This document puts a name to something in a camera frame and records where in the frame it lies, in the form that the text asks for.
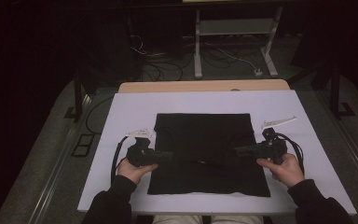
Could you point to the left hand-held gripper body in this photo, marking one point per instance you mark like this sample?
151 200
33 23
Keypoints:
141 155

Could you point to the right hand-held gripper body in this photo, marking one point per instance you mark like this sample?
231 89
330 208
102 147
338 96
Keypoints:
272 149

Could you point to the black tank top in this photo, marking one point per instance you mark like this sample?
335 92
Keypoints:
208 149

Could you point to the person's left hand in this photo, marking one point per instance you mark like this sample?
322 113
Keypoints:
130 172

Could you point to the person's right hand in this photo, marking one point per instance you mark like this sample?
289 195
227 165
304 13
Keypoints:
287 171

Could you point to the round desk grommet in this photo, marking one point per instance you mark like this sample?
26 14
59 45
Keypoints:
234 89

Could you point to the person's left leg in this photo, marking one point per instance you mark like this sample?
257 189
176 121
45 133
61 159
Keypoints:
177 220

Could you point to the person's leg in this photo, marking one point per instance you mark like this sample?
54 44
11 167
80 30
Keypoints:
236 220
177 220

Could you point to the person's right leg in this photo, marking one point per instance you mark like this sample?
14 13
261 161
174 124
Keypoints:
236 220

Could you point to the white power plug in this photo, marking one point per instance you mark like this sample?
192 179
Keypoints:
258 72

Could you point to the black metal stand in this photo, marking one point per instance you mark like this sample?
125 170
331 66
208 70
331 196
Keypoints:
334 93
78 99

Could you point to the metal floor rail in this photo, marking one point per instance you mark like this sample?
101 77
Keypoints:
59 174
348 138

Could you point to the white metal desk frame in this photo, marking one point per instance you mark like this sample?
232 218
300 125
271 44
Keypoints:
198 46

